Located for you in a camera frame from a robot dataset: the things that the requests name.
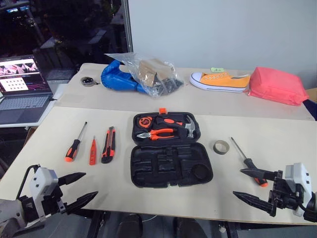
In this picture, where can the claw hammer orange black grip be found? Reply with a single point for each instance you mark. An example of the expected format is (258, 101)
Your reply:
(171, 122)

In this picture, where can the orange black flathead screwdriver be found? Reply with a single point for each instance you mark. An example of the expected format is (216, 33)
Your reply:
(73, 148)

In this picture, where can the dark blue fabric object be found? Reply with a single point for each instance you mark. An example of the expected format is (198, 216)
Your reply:
(311, 109)

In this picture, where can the orange black utility knife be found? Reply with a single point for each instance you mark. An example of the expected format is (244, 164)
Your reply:
(109, 146)

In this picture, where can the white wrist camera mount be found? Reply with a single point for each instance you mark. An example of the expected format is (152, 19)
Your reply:
(42, 179)
(296, 176)

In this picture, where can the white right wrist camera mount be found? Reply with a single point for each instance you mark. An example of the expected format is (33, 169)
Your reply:
(296, 176)

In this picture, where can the open grey laptop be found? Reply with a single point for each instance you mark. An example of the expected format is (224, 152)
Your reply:
(22, 101)

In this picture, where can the grey tape roll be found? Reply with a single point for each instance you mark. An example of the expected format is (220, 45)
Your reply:
(216, 148)

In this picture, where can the blue plastic bag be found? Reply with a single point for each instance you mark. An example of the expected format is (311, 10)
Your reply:
(116, 79)

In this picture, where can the brown cardboard piece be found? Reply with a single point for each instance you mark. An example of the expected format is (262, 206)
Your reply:
(148, 69)

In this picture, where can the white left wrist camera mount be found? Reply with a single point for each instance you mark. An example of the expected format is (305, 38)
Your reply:
(42, 179)

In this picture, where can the orange black tape measure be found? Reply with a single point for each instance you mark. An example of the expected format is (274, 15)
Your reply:
(144, 122)

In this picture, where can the orange black phillips screwdriver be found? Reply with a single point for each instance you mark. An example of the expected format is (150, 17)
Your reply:
(241, 152)

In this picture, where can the pink fabric pouch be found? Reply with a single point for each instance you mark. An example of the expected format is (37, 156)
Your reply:
(275, 85)

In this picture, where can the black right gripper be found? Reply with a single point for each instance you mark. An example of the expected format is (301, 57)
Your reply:
(282, 196)

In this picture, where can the black tool case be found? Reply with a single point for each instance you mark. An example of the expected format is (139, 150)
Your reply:
(171, 161)

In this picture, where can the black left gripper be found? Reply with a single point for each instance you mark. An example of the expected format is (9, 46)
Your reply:
(53, 200)

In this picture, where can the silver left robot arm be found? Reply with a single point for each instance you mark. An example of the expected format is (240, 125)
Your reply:
(10, 215)

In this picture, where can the orange voltage tester pen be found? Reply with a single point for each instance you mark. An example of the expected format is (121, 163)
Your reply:
(92, 153)

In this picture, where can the metal window frame post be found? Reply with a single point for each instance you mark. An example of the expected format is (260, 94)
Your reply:
(128, 24)

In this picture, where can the dark rounded shape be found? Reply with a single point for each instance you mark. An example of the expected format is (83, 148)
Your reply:
(130, 226)

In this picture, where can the orange canvas sneaker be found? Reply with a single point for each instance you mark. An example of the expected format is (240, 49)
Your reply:
(223, 83)

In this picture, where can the clear plastic bag of parts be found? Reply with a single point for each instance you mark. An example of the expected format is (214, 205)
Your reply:
(163, 84)

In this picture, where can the green paper tag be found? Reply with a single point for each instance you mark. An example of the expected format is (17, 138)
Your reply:
(217, 69)

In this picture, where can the small round metal tin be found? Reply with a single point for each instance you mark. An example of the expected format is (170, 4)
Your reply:
(87, 81)

